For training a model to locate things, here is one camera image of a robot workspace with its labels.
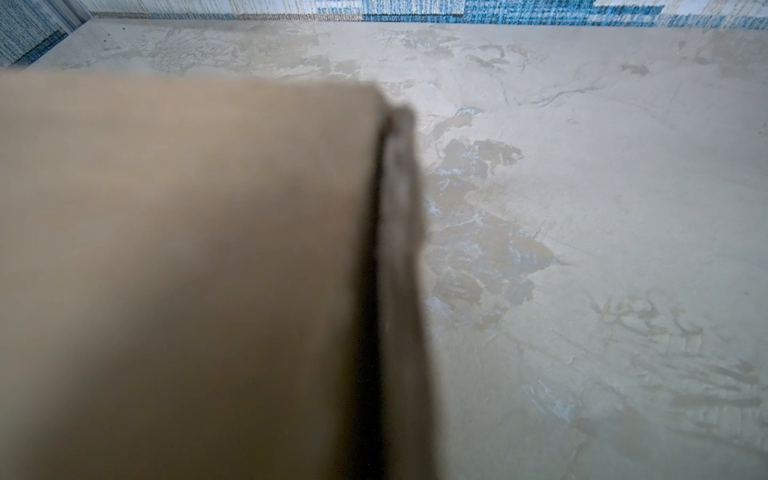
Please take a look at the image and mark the brown cardboard box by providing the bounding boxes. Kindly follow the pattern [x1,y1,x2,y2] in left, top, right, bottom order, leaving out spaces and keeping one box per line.
[1,70,439,479]

